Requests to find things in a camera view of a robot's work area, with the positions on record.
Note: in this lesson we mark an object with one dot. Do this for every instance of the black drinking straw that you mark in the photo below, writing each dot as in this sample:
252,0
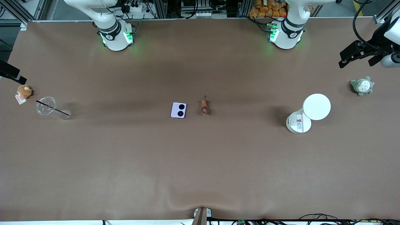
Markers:
51,107

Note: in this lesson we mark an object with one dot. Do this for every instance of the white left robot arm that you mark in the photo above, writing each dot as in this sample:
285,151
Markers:
289,31

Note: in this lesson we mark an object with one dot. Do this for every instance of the brown lion statue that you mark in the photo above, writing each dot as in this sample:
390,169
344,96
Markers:
204,106

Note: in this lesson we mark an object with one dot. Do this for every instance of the grey green plush toy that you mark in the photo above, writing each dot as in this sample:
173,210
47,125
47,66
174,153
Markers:
362,86

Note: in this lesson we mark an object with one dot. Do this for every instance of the lilac flip phone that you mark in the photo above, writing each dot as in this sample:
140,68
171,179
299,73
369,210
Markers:
178,110

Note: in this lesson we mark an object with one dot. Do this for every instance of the orange snack bags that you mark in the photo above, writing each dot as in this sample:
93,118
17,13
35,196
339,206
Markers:
265,9

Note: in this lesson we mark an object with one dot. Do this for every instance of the clear plastic cup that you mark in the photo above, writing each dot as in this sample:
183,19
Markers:
45,106

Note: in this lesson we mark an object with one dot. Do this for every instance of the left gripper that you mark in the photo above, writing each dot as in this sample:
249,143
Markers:
377,45

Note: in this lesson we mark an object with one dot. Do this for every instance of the white round desk lamp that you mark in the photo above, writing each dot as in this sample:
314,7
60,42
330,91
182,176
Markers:
316,107

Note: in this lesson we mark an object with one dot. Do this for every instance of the brown plush toy with tag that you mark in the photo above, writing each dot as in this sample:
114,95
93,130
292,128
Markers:
24,91

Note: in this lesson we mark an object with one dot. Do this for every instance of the camera mount post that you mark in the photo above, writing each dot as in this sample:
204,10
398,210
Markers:
201,216

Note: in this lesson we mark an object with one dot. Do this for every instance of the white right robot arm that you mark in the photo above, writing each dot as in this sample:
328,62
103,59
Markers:
109,25

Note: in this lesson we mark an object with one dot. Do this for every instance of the aluminium frame profile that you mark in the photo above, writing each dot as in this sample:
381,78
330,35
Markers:
18,11
386,12

